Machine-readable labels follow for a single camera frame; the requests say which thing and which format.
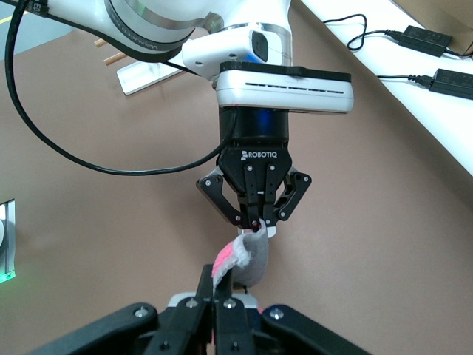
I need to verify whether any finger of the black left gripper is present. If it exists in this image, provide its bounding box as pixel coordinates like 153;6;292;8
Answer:
195;164;260;231
259;164;313;227

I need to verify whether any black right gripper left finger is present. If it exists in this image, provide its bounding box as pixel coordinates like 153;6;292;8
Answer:
33;264;217;355

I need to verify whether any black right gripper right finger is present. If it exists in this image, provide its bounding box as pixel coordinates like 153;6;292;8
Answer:
214;269;372;355

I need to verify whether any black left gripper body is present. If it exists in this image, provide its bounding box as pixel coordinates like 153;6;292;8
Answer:
216;107;293;194

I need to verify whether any grey and pink towel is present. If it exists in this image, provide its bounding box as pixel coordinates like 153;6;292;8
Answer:
210;220;271;289

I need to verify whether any black power adapter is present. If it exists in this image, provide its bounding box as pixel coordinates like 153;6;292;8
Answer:
430;68;473;100
397;24;454;58

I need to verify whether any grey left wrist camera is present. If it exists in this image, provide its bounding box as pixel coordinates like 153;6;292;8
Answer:
215;61;355;116

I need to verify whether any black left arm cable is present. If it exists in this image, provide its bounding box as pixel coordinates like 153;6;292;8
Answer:
6;0;238;177

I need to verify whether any white rack base plate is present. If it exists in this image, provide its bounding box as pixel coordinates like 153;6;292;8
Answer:
117;61;186;96

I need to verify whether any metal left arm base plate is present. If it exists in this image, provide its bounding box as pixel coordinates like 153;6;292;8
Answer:
0;197;18;284

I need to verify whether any black adapter cable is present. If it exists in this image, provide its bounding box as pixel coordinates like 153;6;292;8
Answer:
376;73;434;88
323;13;407;51

